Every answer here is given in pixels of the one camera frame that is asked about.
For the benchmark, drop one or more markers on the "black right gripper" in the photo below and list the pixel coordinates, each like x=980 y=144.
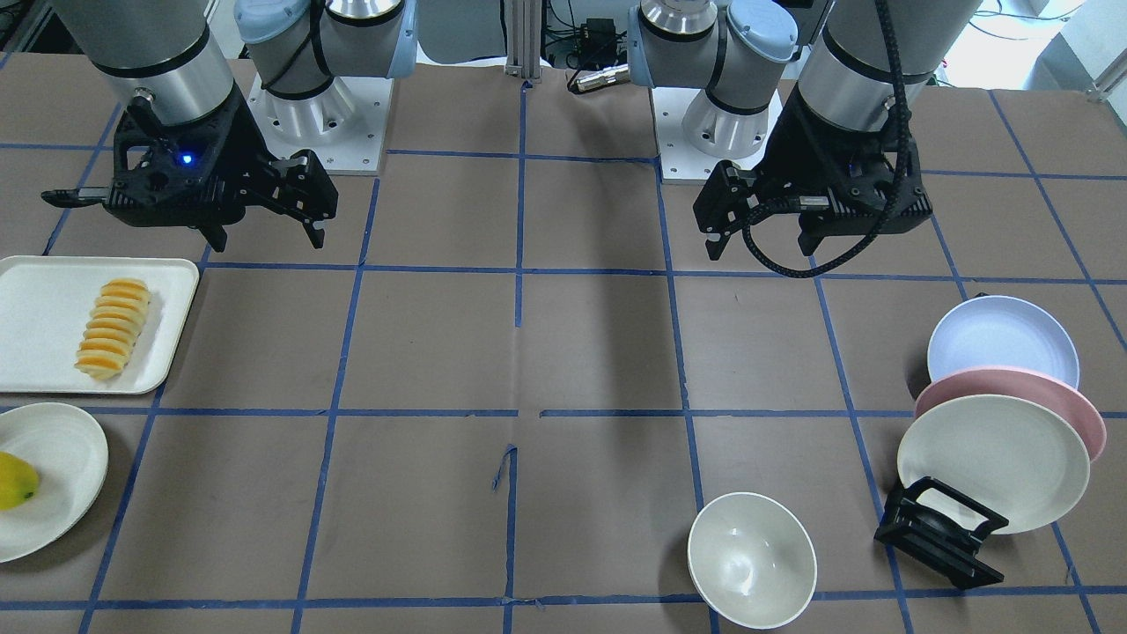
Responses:
x=249 y=141

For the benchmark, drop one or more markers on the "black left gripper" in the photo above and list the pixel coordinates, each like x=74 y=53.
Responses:
x=786 y=141

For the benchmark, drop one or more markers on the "striped orange bread loaf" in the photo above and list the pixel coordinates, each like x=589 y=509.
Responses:
x=114 y=324

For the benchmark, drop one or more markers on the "blue plate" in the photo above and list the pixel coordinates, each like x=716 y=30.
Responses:
x=998 y=330

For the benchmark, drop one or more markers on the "cream plate with lemon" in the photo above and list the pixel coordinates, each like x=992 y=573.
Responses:
x=68 y=450

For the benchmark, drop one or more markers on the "cream plate in rack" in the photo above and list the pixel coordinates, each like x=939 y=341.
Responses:
x=1013 y=456

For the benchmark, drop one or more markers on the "pink plate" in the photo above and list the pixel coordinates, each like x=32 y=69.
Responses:
x=1025 y=384

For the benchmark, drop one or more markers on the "white rectangular tray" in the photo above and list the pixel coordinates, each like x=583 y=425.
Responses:
x=45 y=305

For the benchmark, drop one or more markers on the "white bowl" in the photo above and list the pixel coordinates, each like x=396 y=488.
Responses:
x=752 y=560

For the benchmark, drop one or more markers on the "yellow lemon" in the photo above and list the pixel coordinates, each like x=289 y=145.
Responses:
x=19 y=481

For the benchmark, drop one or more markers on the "black dish rack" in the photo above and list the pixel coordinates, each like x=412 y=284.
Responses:
x=935 y=539

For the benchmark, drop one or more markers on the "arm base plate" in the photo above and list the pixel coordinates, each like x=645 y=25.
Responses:
x=680 y=162
x=352 y=132

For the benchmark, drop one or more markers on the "aluminium frame post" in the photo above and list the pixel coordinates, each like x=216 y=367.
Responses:
x=524 y=23

